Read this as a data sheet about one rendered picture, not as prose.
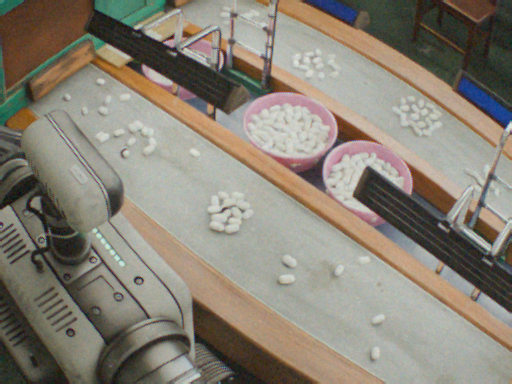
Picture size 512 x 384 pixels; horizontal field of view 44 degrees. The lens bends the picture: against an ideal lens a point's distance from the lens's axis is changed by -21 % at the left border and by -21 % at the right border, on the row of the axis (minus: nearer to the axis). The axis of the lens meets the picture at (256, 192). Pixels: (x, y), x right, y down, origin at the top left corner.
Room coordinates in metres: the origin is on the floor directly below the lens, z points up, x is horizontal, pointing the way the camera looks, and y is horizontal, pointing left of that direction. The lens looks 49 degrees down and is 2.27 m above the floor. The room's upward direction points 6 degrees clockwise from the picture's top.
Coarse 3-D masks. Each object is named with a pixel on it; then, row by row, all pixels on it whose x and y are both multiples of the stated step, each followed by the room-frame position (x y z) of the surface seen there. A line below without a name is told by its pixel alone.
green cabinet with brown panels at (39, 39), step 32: (0, 0) 1.56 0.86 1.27; (32, 0) 1.67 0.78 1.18; (64, 0) 1.78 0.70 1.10; (96, 0) 1.88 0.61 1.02; (128, 0) 2.02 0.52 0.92; (0, 32) 1.55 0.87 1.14; (32, 32) 1.66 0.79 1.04; (64, 32) 1.78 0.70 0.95; (0, 64) 1.53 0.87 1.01; (32, 64) 1.65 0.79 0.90; (0, 96) 1.51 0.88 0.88
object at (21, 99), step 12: (132, 12) 2.04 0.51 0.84; (144, 12) 2.07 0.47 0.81; (156, 12) 2.12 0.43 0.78; (132, 24) 2.03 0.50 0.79; (96, 48) 1.88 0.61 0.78; (12, 96) 1.56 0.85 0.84; (24, 96) 1.60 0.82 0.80; (0, 108) 1.51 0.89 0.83; (12, 108) 1.55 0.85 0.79; (0, 120) 1.50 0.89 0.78
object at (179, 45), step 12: (168, 12) 1.63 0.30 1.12; (180, 12) 1.66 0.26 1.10; (156, 24) 1.58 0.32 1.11; (180, 24) 1.66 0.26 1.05; (180, 36) 1.66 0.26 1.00; (192, 36) 1.50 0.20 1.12; (204, 36) 1.52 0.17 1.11; (216, 36) 1.57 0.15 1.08; (180, 48) 1.46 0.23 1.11; (216, 48) 1.57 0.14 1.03; (204, 60) 1.59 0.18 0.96; (216, 60) 1.57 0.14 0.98
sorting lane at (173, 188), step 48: (48, 96) 1.66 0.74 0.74; (96, 96) 1.66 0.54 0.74; (96, 144) 1.45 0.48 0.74; (144, 144) 1.46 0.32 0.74; (192, 144) 1.47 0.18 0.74; (144, 192) 1.29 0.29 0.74; (192, 192) 1.30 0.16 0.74; (240, 192) 1.32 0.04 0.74; (192, 240) 1.15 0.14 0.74; (240, 240) 1.17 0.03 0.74; (288, 240) 1.18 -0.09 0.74; (336, 240) 1.19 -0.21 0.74; (288, 288) 1.03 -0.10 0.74; (336, 288) 1.04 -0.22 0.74; (384, 288) 1.05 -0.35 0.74; (336, 336) 0.89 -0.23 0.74; (384, 336) 0.89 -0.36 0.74; (432, 336) 0.88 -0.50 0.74; (480, 336) 0.88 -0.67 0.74
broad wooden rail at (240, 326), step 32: (160, 256) 1.07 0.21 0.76; (192, 256) 1.08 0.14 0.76; (192, 288) 0.99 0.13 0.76; (224, 288) 1.00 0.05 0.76; (224, 320) 0.90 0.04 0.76; (256, 320) 0.91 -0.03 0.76; (224, 352) 0.90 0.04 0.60; (256, 352) 0.84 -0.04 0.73; (288, 352) 0.82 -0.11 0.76; (320, 352) 0.83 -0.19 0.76
